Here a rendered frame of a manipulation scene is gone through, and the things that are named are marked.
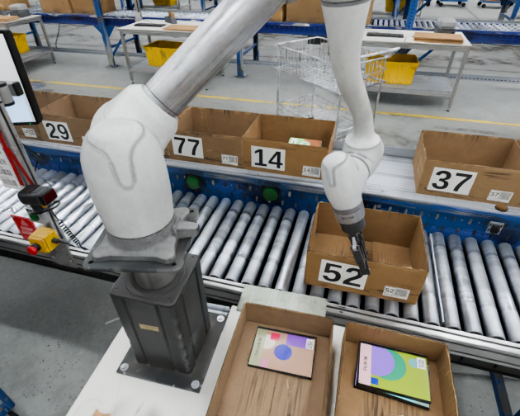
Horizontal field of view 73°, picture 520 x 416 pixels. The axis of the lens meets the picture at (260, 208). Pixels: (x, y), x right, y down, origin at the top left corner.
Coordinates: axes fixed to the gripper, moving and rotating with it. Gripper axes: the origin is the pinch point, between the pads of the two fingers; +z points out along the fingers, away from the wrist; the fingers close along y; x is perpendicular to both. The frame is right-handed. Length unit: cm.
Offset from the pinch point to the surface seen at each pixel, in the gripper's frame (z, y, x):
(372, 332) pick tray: 7.8, 20.4, 2.1
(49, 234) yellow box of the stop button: -38, 13, -110
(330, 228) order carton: 4.9, -28.1, -16.0
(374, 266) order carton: 0.3, 0.4, 3.3
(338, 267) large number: -0.1, 0.7, -8.6
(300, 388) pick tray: 8.3, 39.0, -17.0
